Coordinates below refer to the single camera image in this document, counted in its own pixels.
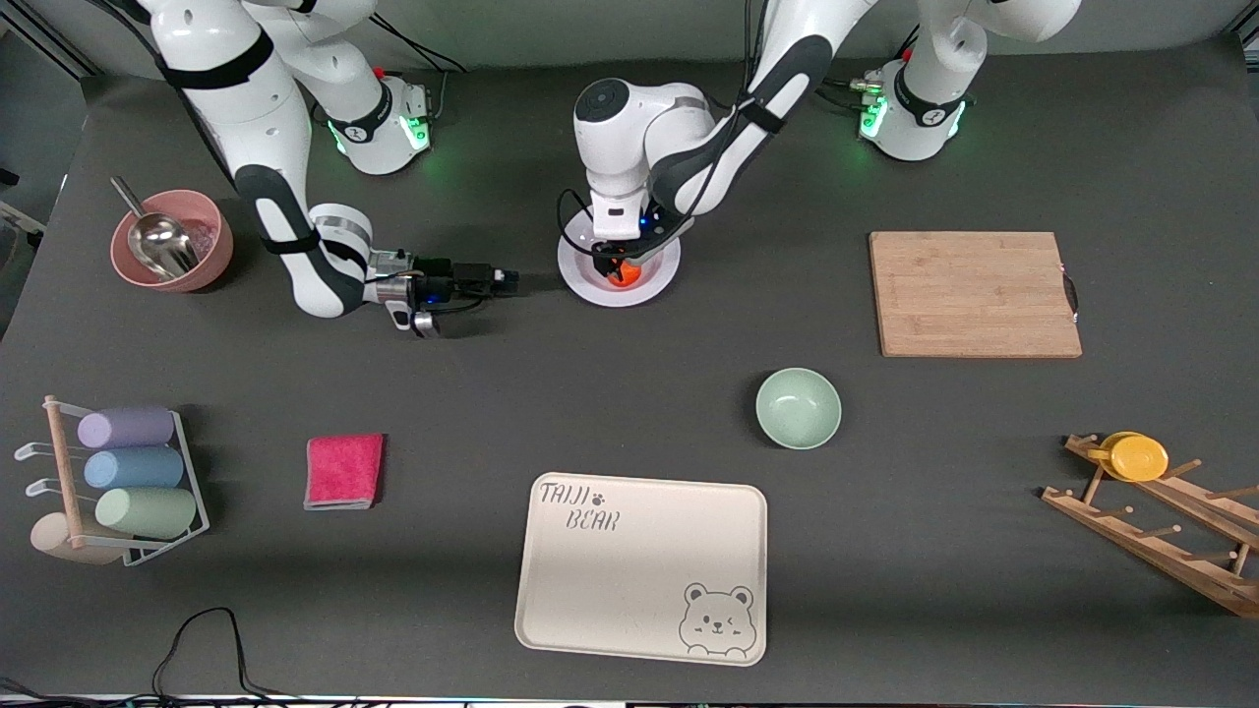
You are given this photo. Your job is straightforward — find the black arm base cables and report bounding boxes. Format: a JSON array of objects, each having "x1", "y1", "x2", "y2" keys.
[
  {"x1": 816, "y1": 25, "x2": 922, "y2": 111},
  {"x1": 372, "y1": 10, "x2": 469, "y2": 127}
]

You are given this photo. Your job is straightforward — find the light green bowl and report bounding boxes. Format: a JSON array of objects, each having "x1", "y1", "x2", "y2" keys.
[{"x1": 755, "y1": 368, "x2": 843, "y2": 450}]

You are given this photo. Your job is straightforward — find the black right arm base cables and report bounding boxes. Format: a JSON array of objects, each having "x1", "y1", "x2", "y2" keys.
[{"x1": 372, "y1": 10, "x2": 469, "y2": 127}]

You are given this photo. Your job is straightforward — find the beige cup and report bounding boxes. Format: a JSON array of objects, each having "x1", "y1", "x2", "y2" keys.
[{"x1": 30, "y1": 513, "x2": 125, "y2": 566}]

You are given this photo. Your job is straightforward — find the black left arm base cables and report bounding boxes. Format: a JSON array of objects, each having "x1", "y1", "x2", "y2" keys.
[{"x1": 816, "y1": 25, "x2": 922, "y2": 111}]

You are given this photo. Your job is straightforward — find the wooden cutting board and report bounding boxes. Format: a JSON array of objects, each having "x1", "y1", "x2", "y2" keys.
[{"x1": 869, "y1": 231, "x2": 1084, "y2": 359}]

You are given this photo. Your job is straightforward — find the wooden peg mug rack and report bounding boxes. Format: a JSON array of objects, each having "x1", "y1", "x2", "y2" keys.
[{"x1": 1042, "y1": 434, "x2": 1259, "y2": 620}]

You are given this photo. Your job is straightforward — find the blue cup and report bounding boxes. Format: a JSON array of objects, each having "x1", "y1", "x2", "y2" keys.
[{"x1": 84, "y1": 447, "x2": 186, "y2": 491}]

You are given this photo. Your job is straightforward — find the black looped cable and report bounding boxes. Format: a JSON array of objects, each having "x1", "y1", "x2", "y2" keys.
[{"x1": 0, "y1": 607, "x2": 394, "y2": 708}]

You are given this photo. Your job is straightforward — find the metal scoop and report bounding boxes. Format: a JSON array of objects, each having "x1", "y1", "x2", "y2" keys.
[{"x1": 109, "y1": 175, "x2": 202, "y2": 280}]

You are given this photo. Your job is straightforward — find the pink folded cloth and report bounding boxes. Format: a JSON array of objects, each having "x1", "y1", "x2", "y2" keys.
[{"x1": 303, "y1": 434, "x2": 386, "y2": 511}]

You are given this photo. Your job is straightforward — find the yellow mug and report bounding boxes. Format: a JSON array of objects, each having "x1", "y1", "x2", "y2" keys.
[{"x1": 1087, "y1": 432, "x2": 1170, "y2": 483}]

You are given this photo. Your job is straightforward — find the purple cup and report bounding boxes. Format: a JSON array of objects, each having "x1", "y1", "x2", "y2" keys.
[{"x1": 77, "y1": 405, "x2": 176, "y2": 450}]

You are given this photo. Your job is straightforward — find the pale lavender round plate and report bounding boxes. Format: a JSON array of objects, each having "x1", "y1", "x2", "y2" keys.
[{"x1": 557, "y1": 202, "x2": 682, "y2": 308}]

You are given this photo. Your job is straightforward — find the white wire cup rack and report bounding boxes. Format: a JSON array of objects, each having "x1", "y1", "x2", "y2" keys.
[{"x1": 14, "y1": 393, "x2": 211, "y2": 568}]

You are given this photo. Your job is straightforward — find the cream bear print tray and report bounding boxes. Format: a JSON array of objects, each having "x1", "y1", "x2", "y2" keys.
[{"x1": 514, "y1": 472, "x2": 768, "y2": 667}]

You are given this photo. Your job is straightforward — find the green cup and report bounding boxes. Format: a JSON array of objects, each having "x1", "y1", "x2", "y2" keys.
[{"x1": 95, "y1": 487, "x2": 198, "y2": 540}]

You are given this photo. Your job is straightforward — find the pink bowl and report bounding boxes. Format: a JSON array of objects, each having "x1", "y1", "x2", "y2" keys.
[{"x1": 110, "y1": 190, "x2": 235, "y2": 293}]

